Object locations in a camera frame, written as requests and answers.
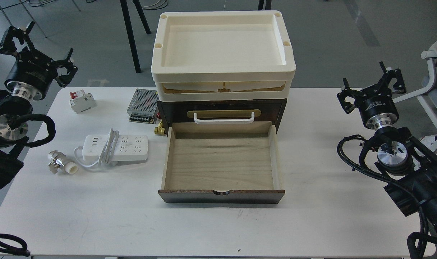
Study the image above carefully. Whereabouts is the white power strip with cable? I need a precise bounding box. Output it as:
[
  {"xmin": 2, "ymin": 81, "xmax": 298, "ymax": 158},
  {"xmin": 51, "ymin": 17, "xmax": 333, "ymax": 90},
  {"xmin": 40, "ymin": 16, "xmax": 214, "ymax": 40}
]
[{"xmin": 74, "ymin": 129, "xmax": 148, "ymax": 172}]

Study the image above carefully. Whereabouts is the cream plastic tray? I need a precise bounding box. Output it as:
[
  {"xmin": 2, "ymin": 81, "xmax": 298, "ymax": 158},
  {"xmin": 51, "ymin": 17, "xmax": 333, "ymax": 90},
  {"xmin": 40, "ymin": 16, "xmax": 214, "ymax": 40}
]
[{"xmin": 151, "ymin": 10, "xmax": 296, "ymax": 102}]

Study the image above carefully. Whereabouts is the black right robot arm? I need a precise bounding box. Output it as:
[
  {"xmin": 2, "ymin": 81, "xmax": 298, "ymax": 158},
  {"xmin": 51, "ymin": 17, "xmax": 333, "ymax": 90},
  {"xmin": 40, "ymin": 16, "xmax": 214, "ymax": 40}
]
[{"xmin": 337, "ymin": 62, "xmax": 437, "ymax": 259}]

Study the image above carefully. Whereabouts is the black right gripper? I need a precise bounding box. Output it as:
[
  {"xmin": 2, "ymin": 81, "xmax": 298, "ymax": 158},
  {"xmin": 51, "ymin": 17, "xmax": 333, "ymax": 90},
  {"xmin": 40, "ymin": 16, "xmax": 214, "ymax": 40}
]
[{"xmin": 337, "ymin": 62, "xmax": 407, "ymax": 129}]

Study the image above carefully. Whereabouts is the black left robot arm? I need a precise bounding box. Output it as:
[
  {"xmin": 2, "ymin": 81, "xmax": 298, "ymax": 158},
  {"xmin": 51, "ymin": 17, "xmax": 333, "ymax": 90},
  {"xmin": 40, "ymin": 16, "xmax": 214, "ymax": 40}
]
[{"xmin": 0, "ymin": 21, "xmax": 78, "ymax": 190}]

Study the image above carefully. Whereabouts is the white shoe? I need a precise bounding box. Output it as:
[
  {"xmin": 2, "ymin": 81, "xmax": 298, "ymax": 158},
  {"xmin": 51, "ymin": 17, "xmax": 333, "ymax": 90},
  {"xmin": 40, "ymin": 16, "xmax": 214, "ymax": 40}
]
[{"xmin": 419, "ymin": 135, "xmax": 437, "ymax": 149}]

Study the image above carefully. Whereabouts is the white circuit breaker red switch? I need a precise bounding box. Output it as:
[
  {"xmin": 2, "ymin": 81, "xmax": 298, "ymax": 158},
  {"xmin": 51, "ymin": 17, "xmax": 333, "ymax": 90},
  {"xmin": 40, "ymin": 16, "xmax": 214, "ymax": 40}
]
[{"xmin": 69, "ymin": 90, "xmax": 97, "ymax": 114}]

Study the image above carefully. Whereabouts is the brass valve fitting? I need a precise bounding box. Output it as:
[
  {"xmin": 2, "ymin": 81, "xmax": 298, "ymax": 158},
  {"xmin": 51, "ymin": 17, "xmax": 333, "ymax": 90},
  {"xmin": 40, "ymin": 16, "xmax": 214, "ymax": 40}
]
[{"xmin": 154, "ymin": 120, "xmax": 168, "ymax": 136}]

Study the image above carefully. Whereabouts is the silver metal power supply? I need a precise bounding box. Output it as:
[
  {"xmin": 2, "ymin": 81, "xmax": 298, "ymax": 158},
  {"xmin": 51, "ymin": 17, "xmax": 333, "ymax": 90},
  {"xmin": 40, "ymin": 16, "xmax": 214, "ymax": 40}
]
[{"xmin": 127, "ymin": 88, "xmax": 159, "ymax": 124}]

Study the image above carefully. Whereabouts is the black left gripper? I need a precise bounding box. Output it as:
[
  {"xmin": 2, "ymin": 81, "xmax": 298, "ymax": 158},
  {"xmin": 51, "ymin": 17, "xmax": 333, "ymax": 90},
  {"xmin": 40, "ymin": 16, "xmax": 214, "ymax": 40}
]
[{"xmin": 0, "ymin": 21, "xmax": 78, "ymax": 101}]

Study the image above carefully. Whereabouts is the white drawer handle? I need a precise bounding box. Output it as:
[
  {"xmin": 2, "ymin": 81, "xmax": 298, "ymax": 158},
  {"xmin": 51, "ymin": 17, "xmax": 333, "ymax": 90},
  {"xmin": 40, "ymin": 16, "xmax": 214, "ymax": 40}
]
[{"xmin": 193, "ymin": 112, "xmax": 255, "ymax": 125}]

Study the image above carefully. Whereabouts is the open wooden drawer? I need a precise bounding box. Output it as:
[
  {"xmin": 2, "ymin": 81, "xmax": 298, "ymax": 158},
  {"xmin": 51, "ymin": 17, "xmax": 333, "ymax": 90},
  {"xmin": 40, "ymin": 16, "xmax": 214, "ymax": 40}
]
[{"xmin": 158, "ymin": 122, "xmax": 285, "ymax": 204}]

